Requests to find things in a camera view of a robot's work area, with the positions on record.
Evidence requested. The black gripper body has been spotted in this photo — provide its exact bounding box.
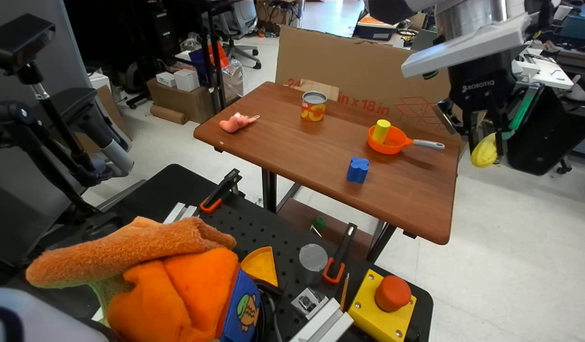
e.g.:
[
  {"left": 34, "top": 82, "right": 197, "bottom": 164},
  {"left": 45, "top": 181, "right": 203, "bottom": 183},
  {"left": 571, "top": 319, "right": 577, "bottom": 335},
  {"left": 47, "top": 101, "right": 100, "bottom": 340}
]
[{"left": 450, "top": 46, "right": 516, "bottom": 131}]

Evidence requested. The yellow maize cob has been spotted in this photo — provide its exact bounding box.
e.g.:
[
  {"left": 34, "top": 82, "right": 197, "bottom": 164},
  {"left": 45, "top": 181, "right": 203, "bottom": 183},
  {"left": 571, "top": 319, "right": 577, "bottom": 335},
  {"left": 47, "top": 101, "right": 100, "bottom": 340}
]
[{"left": 471, "top": 131, "right": 499, "bottom": 169}]

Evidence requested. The black bag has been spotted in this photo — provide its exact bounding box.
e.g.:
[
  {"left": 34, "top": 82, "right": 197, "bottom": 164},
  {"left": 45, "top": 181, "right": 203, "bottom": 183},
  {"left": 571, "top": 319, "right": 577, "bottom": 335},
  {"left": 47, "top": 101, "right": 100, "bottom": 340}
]
[{"left": 505, "top": 84, "right": 585, "bottom": 177}]

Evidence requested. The white desk item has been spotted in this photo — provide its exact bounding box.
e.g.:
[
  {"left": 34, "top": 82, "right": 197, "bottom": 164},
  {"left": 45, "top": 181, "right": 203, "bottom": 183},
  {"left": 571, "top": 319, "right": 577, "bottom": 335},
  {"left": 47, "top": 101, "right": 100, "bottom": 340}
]
[{"left": 511, "top": 46, "right": 575, "bottom": 91}]

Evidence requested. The small yellow cylinder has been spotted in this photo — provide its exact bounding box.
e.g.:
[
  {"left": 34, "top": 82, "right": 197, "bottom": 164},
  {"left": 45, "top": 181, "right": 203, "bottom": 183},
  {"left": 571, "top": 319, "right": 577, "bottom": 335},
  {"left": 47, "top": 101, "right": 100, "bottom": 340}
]
[{"left": 374, "top": 118, "right": 393, "bottom": 145}]

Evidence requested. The teal desk item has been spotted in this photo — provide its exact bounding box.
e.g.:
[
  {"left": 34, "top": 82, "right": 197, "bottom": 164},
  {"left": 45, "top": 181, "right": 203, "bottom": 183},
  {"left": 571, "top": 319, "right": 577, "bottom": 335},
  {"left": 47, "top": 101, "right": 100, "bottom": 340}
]
[{"left": 556, "top": 2, "right": 585, "bottom": 46}]

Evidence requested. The blue flower-shaped block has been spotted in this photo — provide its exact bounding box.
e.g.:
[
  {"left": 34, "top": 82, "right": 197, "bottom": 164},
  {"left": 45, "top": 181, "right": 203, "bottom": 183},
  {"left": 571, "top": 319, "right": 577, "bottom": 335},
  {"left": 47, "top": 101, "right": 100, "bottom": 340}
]
[{"left": 345, "top": 156, "right": 372, "bottom": 186}]

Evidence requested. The black table leg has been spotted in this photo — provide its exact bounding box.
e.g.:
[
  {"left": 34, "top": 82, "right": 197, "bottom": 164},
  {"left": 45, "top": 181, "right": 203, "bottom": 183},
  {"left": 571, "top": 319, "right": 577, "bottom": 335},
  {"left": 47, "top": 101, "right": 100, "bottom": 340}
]
[
  {"left": 366, "top": 221, "right": 399, "bottom": 262},
  {"left": 260, "top": 167, "right": 279, "bottom": 215}
]

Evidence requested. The orange yellow tin can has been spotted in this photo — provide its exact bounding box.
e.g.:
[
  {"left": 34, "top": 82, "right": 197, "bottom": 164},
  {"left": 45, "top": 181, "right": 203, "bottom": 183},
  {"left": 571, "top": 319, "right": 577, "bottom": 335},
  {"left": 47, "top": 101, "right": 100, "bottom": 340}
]
[{"left": 298, "top": 90, "right": 328, "bottom": 124}]

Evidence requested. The orange black spring clamp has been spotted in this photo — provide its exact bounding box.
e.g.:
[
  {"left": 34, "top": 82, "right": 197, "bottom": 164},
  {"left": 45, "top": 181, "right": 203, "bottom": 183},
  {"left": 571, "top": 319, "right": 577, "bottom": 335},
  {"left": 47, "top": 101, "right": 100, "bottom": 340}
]
[
  {"left": 197, "top": 167, "right": 245, "bottom": 215},
  {"left": 321, "top": 221, "right": 359, "bottom": 287}
]

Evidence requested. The grey round disc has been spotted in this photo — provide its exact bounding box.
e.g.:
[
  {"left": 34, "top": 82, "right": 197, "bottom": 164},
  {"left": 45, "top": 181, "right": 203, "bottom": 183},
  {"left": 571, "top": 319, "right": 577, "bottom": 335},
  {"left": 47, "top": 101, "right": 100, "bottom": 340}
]
[{"left": 296, "top": 242, "right": 330, "bottom": 274}]

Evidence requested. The orange pencil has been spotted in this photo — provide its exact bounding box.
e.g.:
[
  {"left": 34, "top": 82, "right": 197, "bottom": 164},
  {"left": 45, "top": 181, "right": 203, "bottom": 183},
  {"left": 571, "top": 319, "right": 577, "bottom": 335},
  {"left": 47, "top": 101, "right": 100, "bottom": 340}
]
[{"left": 338, "top": 270, "right": 353, "bottom": 314}]

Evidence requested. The yellow emergency stop box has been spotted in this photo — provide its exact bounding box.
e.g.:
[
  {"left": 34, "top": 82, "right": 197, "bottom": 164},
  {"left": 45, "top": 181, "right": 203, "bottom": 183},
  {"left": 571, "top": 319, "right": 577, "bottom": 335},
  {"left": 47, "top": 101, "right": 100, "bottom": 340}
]
[{"left": 345, "top": 268, "right": 420, "bottom": 342}]

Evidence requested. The black perforated board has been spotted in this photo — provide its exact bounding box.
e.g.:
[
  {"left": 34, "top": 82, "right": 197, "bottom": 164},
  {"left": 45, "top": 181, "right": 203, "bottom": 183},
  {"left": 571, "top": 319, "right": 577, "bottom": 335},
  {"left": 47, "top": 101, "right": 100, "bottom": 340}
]
[{"left": 24, "top": 162, "right": 435, "bottom": 342}]

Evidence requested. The small printed tag square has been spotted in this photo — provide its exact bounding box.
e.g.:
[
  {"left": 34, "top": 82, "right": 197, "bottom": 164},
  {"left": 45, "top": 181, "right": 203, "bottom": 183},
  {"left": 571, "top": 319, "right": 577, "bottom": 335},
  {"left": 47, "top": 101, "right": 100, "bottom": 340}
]
[{"left": 288, "top": 285, "right": 330, "bottom": 319}]

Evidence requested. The orange cloth on table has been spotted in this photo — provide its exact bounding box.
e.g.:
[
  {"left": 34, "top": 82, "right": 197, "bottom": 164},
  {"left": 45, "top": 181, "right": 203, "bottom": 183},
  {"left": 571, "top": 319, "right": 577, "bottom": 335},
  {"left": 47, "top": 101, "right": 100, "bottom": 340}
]
[{"left": 216, "top": 110, "right": 262, "bottom": 135}]

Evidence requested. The aluminium profile bar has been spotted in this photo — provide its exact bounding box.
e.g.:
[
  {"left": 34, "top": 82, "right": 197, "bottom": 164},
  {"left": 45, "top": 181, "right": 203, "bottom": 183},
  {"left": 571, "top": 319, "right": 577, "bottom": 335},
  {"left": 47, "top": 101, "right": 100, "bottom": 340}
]
[
  {"left": 287, "top": 297, "right": 357, "bottom": 342},
  {"left": 161, "top": 200, "right": 201, "bottom": 226}
]

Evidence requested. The yellow triangular toy slice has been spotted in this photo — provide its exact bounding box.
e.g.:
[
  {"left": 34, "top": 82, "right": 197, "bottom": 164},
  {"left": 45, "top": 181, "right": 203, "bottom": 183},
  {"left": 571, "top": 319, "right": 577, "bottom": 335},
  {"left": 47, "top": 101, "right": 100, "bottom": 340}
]
[{"left": 239, "top": 245, "right": 281, "bottom": 289}]

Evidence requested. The black office chair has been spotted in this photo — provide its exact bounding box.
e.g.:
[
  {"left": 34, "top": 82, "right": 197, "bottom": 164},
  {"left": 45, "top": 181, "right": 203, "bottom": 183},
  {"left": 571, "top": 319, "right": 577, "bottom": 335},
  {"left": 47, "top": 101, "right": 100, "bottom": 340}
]
[{"left": 205, "top": 0, "right": 264, "bottom": 72}]

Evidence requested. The brown storage cardboard box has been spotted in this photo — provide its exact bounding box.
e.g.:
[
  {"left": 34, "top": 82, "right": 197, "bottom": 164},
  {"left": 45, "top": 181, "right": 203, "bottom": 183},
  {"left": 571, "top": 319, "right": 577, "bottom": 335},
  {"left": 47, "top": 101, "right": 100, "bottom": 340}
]
[{"left": 146, "top": 76, "right": 216, "bottom": 126}]

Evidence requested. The blue cartoon print pouch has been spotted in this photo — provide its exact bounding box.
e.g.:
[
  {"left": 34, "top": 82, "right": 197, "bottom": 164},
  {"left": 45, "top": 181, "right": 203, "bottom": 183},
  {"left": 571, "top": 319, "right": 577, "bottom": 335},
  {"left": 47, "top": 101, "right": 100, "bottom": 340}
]
[{"left": 218, "top": 268, "right": 264, "bottom": 342}]

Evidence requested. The white box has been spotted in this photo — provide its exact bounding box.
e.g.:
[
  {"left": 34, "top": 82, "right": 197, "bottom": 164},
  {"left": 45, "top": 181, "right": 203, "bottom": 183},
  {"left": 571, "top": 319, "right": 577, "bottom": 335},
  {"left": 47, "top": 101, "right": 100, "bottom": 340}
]
[
  {"left": 154, "top": 71, "right": 176, "bottom": 91},
  {"left": 173, "top": 65, "right": 201, "bottom": 95}
]

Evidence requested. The brown cardboard tube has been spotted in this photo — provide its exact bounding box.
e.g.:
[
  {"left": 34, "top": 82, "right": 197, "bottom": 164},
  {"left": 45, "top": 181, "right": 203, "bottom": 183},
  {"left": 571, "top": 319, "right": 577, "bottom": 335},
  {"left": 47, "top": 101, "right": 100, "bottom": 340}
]
[{"left": 148, "top": 103, "right": 188, "bottom": 128}]

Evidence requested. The orange plush toy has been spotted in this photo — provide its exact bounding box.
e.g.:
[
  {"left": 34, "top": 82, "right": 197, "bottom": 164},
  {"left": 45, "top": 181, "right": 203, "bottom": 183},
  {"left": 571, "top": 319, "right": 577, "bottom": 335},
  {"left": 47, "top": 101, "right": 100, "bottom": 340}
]
[{"left": 24, "top": 215, "right": 239, "bottom": 293}]

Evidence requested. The white blue plastic object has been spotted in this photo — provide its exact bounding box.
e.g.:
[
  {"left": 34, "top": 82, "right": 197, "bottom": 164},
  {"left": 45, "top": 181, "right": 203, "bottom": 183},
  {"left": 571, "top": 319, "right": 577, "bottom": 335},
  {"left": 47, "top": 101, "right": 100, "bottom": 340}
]
[{"left": 0, "top": 285, "right": 110, "bottom": 342}]

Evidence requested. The green strap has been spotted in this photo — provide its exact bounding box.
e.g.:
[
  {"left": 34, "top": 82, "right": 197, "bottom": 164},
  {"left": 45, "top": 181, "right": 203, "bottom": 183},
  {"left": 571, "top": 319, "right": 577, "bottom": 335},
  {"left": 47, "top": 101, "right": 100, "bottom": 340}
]
[{"left": 507, "top": 86, "right": 535, "bottom": 135}]

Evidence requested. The orange pan grey handle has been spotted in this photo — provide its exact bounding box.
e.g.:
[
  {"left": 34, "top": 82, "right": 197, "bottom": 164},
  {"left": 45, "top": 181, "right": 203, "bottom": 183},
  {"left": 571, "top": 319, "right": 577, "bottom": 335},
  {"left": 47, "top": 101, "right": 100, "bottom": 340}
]
[{"left": 366, "top": 122, "right": 446, "bottom": 158}]

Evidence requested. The black jointed camera stand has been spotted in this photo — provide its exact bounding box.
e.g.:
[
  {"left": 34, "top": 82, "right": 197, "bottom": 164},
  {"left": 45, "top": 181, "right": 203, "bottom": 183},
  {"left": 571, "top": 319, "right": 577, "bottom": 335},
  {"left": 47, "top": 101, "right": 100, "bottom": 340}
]
[{"left": 0, "top": 59, "right": 137, "bottom": 268}]

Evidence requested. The black camera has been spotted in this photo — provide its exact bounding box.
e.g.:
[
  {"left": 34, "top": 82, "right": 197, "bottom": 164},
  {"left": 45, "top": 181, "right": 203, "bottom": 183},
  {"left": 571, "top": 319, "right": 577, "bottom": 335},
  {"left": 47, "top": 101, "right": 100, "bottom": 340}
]
[{"left": 0, "top": 14, "right": 57, "bottom": 76}]

